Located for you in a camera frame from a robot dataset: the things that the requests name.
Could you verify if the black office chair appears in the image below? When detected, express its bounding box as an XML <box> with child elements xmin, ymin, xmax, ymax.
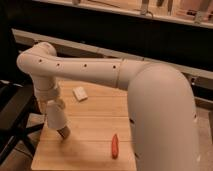
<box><xmin>0</xmin><ymin>81</ymin><xmax>43</xmax><ymax>165</ymax></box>

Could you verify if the dark rectangular eraser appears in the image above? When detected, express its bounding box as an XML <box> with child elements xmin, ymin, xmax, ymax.
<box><xmin>58</xmin><ymin>127</ymin><xmax>70</xmax><ymax>139</ymax></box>

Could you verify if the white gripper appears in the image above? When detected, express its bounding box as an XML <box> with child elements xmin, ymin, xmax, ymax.
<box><xmin>35</xmin><ymin>87</ymin><xmax>64</xmax><ymax>108</ymax></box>

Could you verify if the white rectangular block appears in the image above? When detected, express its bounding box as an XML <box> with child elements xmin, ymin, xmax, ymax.
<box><xmin>73</xmin><ymin>87</ymin><xmax>88</xmax><ymax>101</ymax></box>

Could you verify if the orange carrot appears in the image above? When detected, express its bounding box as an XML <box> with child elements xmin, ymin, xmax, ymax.
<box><xmin>111</xmin><ymin>134</ymin><xmax>119</xmax><ymax>159</ymax></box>

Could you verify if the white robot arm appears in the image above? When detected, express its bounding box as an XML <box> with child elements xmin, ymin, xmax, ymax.
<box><xmin>17</xmin><ymin>42</ymin><xmax>200</xmax><ymax>171</ymax></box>

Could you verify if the white ceramic cup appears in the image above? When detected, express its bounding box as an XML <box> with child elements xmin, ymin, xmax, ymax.
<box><xmin>46</xmin><ymin>101</ymin><xmax>67</xmax><ymax>130</ymax></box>

